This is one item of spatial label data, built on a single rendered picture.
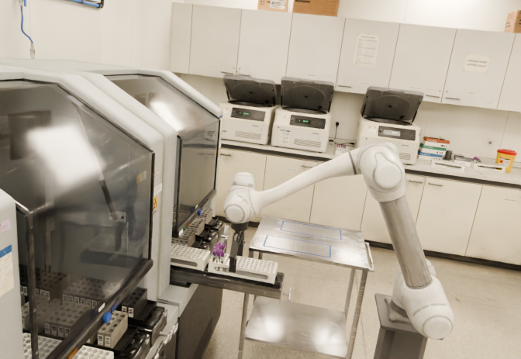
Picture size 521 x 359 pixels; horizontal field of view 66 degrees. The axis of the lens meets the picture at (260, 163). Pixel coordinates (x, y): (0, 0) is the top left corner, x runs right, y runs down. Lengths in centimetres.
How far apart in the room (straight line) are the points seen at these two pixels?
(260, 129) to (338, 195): 102
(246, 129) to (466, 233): 236
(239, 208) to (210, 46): 304
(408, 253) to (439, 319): 26
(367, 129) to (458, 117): 114
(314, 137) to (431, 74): 127
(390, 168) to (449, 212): 288
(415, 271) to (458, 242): 278
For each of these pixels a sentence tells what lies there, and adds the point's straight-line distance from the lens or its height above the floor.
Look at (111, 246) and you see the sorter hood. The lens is 126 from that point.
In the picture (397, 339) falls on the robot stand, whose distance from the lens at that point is 201.
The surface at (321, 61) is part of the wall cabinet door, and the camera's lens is 417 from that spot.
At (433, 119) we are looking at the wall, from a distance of 468.
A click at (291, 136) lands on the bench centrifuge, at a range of 396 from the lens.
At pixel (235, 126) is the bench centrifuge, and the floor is 105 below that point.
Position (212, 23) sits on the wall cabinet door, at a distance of 436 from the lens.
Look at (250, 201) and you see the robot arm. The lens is 151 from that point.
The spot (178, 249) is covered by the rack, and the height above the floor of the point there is 87.
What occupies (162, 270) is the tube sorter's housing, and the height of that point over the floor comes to 86.
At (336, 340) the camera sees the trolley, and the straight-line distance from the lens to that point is 247.
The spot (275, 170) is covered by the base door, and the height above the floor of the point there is 66.
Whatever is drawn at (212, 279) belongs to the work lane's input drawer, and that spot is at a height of 79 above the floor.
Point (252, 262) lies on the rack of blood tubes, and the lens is 186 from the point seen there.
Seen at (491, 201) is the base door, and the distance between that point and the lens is 436.
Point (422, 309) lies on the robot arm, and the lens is 170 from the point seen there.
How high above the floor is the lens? 175
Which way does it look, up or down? 15 degrees down
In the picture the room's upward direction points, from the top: 6 degrees clockwise
